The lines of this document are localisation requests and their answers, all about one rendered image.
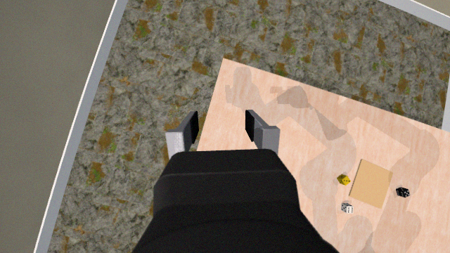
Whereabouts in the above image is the white die with black pips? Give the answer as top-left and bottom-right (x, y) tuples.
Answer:
(341, 203), (354, 214)

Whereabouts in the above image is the tan translucent mat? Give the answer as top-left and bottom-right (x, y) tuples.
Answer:
(349, 159), (393, 209)

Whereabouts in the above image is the yellow die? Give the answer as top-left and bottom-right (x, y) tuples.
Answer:
(337, 174), (351, 186)

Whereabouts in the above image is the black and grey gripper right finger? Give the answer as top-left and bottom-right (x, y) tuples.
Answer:
(245, 110), (281, 155)

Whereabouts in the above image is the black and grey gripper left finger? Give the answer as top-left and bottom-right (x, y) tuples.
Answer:
(165, 111), (199, 159)

